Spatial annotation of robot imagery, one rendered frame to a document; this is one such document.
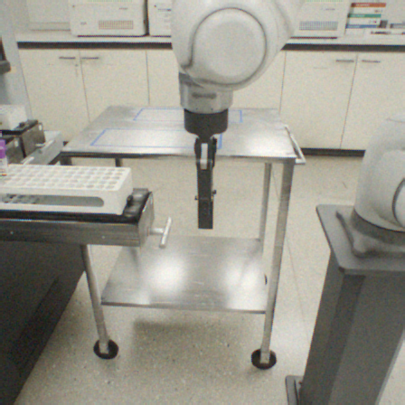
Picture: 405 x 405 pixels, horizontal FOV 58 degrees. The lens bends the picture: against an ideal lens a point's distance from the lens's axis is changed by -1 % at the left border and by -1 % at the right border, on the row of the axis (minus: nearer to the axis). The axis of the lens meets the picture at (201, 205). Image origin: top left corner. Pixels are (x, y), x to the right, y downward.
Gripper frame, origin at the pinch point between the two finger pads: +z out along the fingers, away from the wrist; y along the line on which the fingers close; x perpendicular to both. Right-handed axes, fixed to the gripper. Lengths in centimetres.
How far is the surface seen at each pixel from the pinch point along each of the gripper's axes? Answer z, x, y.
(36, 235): 2.5, -31.4, 6.7
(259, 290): 52, 16, -36
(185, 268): 52, -10, -46
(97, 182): -6.4, -20.1, 1.4
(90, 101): 37, -107, -229
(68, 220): -0.5, -25.1, 5.6
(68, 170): -6.7, -27.3, -2.7
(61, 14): -24, -147, -292
